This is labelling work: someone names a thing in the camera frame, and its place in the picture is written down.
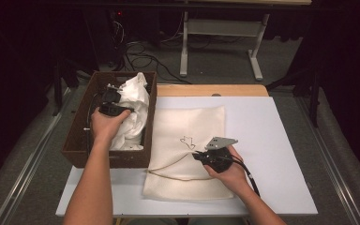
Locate black floor cables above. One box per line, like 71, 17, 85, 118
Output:
107, 12, 192, 85

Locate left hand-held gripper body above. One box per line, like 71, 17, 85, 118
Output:
97, 82, 135, 118

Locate brown woven basket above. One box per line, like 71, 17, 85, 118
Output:
61, 70, 158, 170

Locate metal floor rail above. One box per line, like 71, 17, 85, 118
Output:
0, 89, 73, 225
295, 97, 360, 225

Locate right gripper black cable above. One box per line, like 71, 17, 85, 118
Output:
230, 155, 262, 198

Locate white cloth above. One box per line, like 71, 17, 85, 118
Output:
109, 71, 151, 151

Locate cream drawstring bag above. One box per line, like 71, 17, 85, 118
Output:
142, 105, 234, 201

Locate white metal desk frame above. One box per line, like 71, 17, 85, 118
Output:
179, 0, 313, 82

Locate black metal stand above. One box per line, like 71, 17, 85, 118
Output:
265, 67, 323, 128
51, 59, 81, 117

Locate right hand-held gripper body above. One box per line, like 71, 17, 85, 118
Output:
196, 136, 239, 173

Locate person's right hand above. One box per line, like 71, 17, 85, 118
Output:
203, 144, 252, 191

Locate person's left hand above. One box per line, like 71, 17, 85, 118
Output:
90, 107, 132, 146

